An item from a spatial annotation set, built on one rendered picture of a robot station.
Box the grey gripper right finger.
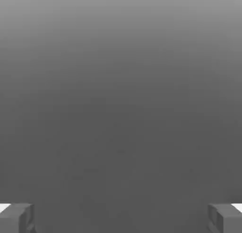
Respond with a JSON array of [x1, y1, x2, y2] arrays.
[[207, 203, 242, 233]]

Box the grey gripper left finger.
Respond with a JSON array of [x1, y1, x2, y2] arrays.
[[0, 203, 36, 233]]

